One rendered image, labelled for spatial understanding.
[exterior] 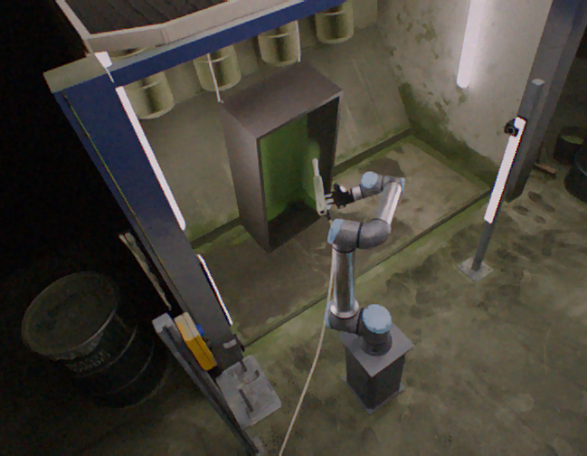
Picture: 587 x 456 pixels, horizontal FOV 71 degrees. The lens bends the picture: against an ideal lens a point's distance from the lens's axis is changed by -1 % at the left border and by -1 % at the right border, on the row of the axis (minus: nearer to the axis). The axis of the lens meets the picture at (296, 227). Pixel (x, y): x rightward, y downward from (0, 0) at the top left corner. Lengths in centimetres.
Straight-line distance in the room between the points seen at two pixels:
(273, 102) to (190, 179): 161
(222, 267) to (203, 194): 67
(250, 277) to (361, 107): 205
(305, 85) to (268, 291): 171
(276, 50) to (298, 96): 122
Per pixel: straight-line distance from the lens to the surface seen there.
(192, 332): 157
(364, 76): 446
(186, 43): 155
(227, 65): 338
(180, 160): 374
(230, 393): 227
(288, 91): 241
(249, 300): 341
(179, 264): 205
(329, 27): 385
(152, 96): 328
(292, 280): 345
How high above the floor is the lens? 285
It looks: 47 degrees down
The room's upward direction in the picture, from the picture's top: 10 degrees counter-clockwise
